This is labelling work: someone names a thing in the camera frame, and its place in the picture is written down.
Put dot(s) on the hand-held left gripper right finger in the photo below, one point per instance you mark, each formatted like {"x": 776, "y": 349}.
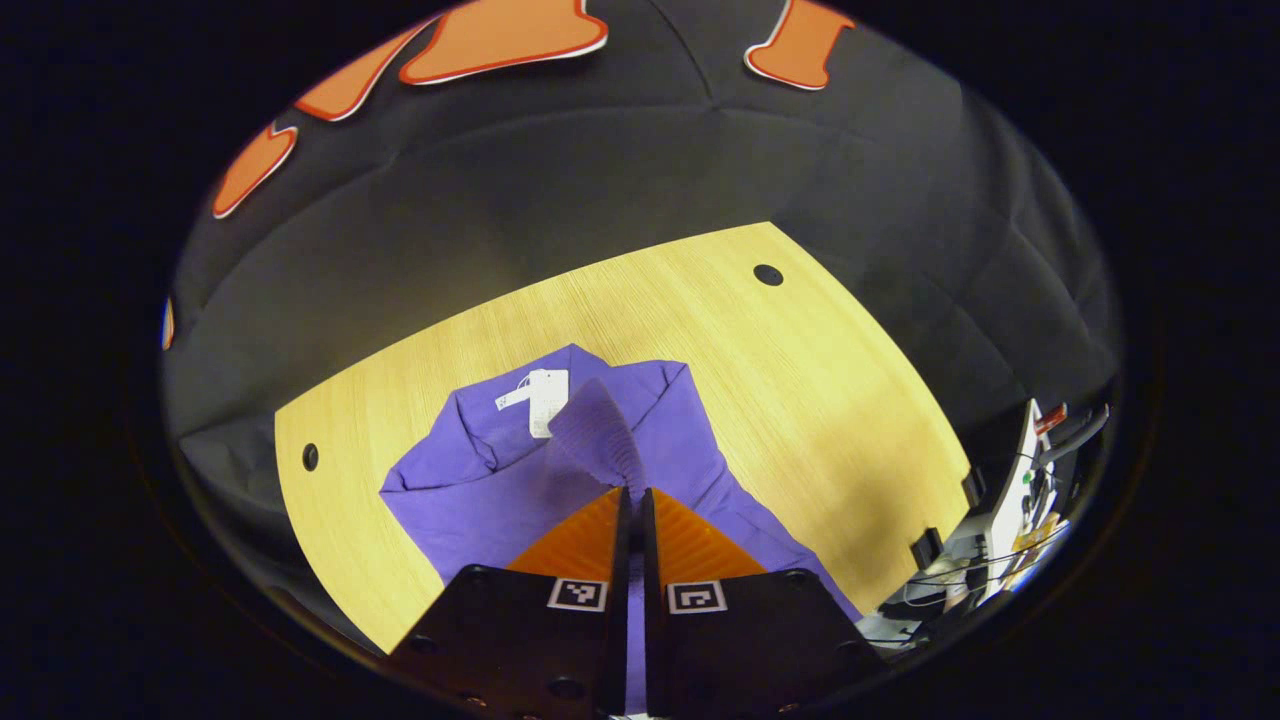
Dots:
{"x": 653, "y": 640}

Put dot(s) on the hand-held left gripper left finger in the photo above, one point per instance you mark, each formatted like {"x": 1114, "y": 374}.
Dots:
{"x": 619, "y": 640}

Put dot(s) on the purple jacket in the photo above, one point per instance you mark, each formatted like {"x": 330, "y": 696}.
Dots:
{"x": 480, "y": 500}

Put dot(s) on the white paper garment tag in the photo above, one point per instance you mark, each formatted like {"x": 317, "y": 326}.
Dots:
{"x": 548, "y": 400}

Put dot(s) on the black table clamp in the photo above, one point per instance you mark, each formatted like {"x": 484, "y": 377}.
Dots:
{"x": 973, "y": 487}
{"x": 926, "y": 547}

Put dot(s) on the white panel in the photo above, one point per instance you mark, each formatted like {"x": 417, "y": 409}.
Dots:
{"x": 1012, "y": 500}

